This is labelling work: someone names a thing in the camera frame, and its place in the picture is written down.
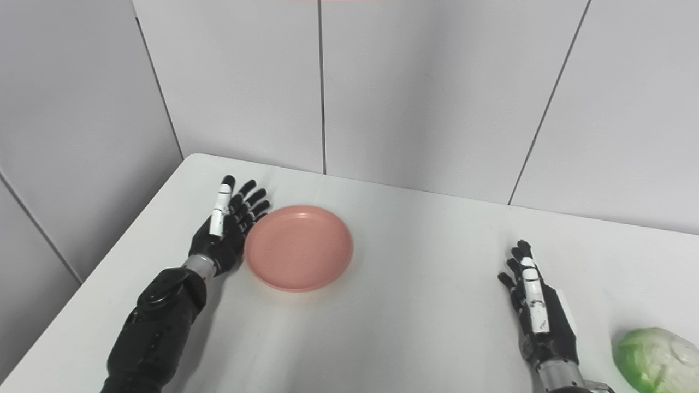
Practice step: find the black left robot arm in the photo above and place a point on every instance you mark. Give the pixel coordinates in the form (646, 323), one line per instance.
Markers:
(158, 327)

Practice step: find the pink plate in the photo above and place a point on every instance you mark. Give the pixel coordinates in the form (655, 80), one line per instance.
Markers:
(298, 247)

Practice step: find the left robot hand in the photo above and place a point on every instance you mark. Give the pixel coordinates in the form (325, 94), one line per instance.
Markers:
(224, 234)

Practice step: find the green cabbage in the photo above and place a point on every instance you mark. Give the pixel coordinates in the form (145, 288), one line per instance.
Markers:
(655, 360)

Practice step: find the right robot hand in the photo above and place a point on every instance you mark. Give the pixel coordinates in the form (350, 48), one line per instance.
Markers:
(543, 322)

